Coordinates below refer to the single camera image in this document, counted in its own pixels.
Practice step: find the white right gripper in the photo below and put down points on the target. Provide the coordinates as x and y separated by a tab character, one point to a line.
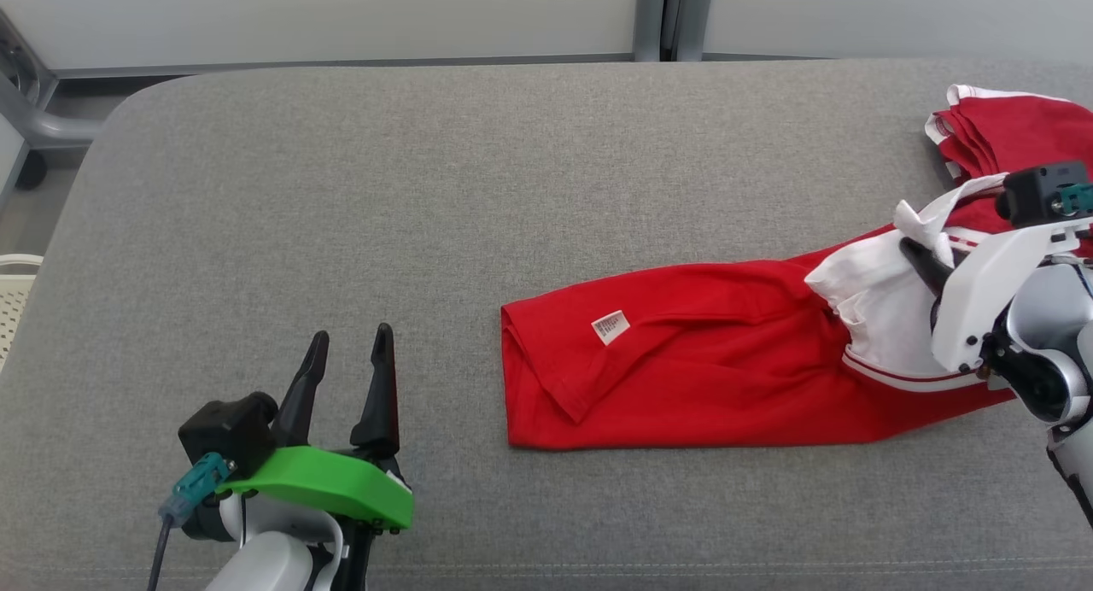
982	292

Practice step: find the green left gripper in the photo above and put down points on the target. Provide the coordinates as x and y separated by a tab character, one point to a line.
333	484

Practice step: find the red white-striped Bulls shorts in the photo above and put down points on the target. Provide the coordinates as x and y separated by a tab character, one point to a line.
1025	130

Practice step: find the red Bulls 23 jersey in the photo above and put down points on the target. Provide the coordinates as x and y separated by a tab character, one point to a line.
700	369

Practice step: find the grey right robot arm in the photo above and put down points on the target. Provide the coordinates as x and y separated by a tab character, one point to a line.
1055	318

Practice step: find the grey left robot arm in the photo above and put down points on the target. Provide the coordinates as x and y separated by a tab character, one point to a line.
265	565

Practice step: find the cream perforated laundry basket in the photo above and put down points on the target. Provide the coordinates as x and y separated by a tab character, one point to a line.
17	309

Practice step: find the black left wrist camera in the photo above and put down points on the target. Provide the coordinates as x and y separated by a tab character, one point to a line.
226	429

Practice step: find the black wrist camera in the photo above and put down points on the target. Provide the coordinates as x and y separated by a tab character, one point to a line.
226	429
1037	194

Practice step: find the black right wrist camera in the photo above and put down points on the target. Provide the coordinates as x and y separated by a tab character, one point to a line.
1037	194

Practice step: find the grey partition post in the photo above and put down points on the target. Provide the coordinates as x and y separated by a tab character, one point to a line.
693	19
651	19

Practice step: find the grey frame stand with foot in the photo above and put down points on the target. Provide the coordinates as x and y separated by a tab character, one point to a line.
51	130

